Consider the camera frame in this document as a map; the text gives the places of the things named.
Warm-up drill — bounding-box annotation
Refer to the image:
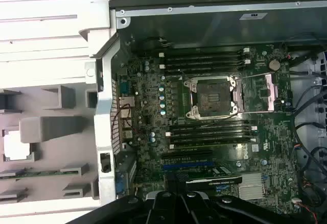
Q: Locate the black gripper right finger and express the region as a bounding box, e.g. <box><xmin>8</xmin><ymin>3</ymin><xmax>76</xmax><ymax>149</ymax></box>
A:
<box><xmin>178</xmin><ymin>173</ymin><xmax>297</xmax><ymax>224</ymax></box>

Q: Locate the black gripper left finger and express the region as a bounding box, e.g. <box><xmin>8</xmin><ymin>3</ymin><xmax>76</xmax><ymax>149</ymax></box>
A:
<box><xmin>67</xmin><ymin>173</ymin><xmax>181</xmax><ymax>224</ymax></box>

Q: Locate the metal socket cover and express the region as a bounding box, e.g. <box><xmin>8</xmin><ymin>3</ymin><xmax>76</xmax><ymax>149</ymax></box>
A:
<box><xmin>233</xmin><ymin>73</ymin><xmax>279</xmax><ymax>114</ymax></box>

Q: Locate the silver CPU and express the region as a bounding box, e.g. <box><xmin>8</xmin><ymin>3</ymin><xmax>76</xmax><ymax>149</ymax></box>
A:
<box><xmin>4</xmin><ymin>129</ymin><xmax>35</xmax><ymax>161</ymax></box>

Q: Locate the CPU socket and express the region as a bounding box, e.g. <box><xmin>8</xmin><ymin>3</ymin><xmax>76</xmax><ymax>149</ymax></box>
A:
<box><xmin>185</xmin><ymin>76</ymin><xmax>240</xmax><ymax>119</ymax></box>

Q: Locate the blue expansion slot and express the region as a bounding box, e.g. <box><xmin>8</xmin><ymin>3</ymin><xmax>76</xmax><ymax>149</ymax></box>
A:
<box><xmin>162</xmin><ymin>164</ymin><xmax>214</xmax><ymax>172</ymax></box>

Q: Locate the black expansion slot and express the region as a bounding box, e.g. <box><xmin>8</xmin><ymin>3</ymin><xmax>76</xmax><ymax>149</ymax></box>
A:
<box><xmin>161</xmin><ymin>150</ymin><xmax>213</xmax><ymax>160</ymax></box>

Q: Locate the silver chipset heat sink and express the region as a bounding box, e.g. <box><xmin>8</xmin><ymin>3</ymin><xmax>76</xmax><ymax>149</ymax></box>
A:
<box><xmin>239</xmin><ymin>173</ymin><xmax>265</xmax><ymax>201</ymax></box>

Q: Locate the black RAM slot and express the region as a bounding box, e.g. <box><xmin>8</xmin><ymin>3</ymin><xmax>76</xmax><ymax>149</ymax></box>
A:
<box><xmin>169</xmin><ymin>138</ymin><xmax>256</xmax><ymax>150</ymax></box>
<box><xmin>158</xmin><ymin>59</ymin><xmax>251</xmax><ymax>69</ymax></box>
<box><xmin>165</xmin><ymin>127</ymin><xmax>258</xmax><ymax>136</ymax></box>
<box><xmin>158</xmin><ymin>54</ymin><xmax>251</xmax><ymax>63</ymax></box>
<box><xmin>168</xmin><ymin>133</ymin><xmax>256</xmax><ymax>142</ymax></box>
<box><xmin>158</xmin><ymin>47</ymin><xmax>251</xmax><ymax>58</ymax></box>
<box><xmin>158</xmin><ymin>65</ymin><xmax>243</xmax><ymax>74</ymax></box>
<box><xmin>170</xmin><ymin>120</ymin><xmax>258</xmax><ymax>130</ymax></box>

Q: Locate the green motherboard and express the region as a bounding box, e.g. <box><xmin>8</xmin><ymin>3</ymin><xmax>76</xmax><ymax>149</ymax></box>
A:
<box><xmin>112</xmin><ymin>40</ymin><xmax>299</xmax><ymax>209</ymax></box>

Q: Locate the green RAM stick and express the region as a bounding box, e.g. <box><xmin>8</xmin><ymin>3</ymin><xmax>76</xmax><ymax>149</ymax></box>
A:
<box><xmin>0</xmin><ymin>169</ymin><xmax>63</xmax><ymax>180</ymax></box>

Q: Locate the grey parts rack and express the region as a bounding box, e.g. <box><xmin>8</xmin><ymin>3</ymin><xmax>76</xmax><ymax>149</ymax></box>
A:
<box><xmin>0</xmin><ymin>83</ymin><xmax>100</xmax><ymax>202</ymax></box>

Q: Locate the round coin battery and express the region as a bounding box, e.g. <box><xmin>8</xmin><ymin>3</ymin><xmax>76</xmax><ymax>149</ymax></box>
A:
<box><xmin>268</xmin><ymin>58</ymin><xmax>282</xmax><ymax>71</ymax></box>

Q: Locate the black and silver PC case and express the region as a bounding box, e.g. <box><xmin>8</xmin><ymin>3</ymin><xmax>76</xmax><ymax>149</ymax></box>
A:
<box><xmin>78</xmin><ymin>0</ymin><xmax>327</xmax><ymax>224</ymax></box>

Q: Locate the beige case latch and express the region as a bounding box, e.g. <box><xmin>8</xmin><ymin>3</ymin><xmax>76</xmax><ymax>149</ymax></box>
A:
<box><xmin>78</xmin><ymin>1</ymin><xmax>117</xmax><ymax>42</ymax></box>

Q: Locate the thin wire locking lever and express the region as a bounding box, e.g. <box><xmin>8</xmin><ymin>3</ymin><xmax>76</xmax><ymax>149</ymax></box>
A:
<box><xmin>188</xmin><ymin>111</ymin><xmax>241</xmax><ymax>128</ymax></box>

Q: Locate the white case wall label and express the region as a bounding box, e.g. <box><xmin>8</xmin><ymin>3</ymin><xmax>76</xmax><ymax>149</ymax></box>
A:
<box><xmin>239</xmin><ymin>12</ymin><xmax>269</xmax><ymax>21</ymax></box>

